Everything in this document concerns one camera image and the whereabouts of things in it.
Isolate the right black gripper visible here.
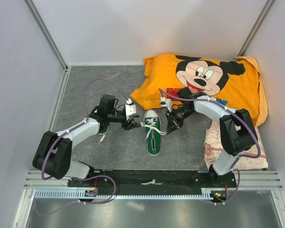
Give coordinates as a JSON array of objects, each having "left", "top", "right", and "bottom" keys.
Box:
[{"left": 165, "top": 106, "right": 194, "bottom": 135}]

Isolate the green sneaker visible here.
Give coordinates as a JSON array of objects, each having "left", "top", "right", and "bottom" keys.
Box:
[
  {"left": 98, "top": 125, "right": 110, "bottom": 135},
  {"left": 143, "top": 109, "right": 162, "bottom": 156}
]

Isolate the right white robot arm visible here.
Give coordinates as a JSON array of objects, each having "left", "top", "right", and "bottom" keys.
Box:
[{"left": 160, "top": 87, "right": 261, "bottom": 187}]

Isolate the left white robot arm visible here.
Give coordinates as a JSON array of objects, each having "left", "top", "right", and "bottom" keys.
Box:
[{"left": 32, "top": 94, "right": 141, "bottom": 187}]

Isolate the pink patterned cloth bag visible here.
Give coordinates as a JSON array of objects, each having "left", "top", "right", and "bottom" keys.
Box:
[{"left": 203, "top": 121, "right": 269, "bottom": 171}]

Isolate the orange Mickey Mouse pillow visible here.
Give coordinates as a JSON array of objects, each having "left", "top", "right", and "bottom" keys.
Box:
[{"left": 131, "top": 54, "right": 268, "bottom": 126}]

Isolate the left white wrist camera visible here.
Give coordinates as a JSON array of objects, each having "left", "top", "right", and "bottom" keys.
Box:
[{"left": 125, "top": 99, "right": 137, "bottom": 120}]

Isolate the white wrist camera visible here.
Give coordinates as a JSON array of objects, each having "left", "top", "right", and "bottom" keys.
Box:
[
  {"left": 160, "top": 96, "right": 173, "bottom": 112},
  {"left": 125, "top": 99, "right": 137, "bottom": 120}
]

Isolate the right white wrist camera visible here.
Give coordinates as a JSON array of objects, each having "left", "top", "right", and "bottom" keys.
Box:
[{"left": 160, "top": 96, "right": 173, "bottom": 112}]

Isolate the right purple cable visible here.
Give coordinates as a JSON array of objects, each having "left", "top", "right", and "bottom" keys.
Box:
[{"left": 158, "top": 88, "right": 262, "bottom": 206}]

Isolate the purple cable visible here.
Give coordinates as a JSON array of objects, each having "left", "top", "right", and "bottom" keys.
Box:
[
  {"left": 33, "top": 78, "right": 133, "bottom": 216},
  {"left": 158, "top": 88, "right": 262, "bottom": 206}
]

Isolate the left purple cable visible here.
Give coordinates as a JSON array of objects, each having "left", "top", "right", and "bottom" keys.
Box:
[{"left": 33, "top": 78, "right": 133, "bottom": 216}]

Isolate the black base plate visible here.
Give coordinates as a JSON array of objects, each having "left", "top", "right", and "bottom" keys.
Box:
[{"left": 67, "top": 170, "right": 237, "bottom": 194}]

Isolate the white slotted cable duct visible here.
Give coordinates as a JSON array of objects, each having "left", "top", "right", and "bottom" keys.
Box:
[{"left": 34, "top": 188, "right": 219, "bottom": 200}]

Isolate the aluminium frame rail front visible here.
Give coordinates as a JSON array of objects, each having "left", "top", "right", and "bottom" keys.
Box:
[{"left": 24, "top": 170, "right": 283, "bottom": 190}]

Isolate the left aluminium corner post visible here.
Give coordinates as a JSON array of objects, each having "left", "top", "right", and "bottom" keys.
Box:
[{"left": 24, "top": 0, "right": 68, "bottom": 72}]

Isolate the aluminium corner post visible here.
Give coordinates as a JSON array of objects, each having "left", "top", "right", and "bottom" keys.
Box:
[
  {"left": 24, "top": 0, "right": 68, "bottom": 72},
  {"left": 237, "top": 0, "right": 276, "bottom": 56}
]

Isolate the right aluminium corner post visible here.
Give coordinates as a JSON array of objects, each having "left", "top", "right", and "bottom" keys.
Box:
[{"left": 237, "top": 0, "right": 276, "bottom": 56}]

